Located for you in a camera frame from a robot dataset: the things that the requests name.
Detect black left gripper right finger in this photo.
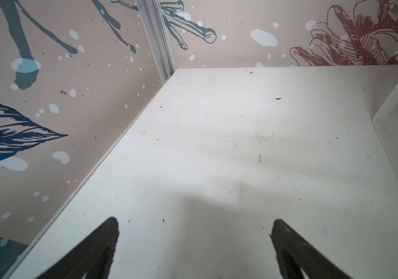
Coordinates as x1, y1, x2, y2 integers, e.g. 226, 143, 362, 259
270, 219, 350, 279

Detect aluminium frame corner post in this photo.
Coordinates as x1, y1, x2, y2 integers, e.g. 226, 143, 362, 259
136, 0, 176, 84

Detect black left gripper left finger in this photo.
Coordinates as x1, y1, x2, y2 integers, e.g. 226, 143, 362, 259
38, 217, 119, 279

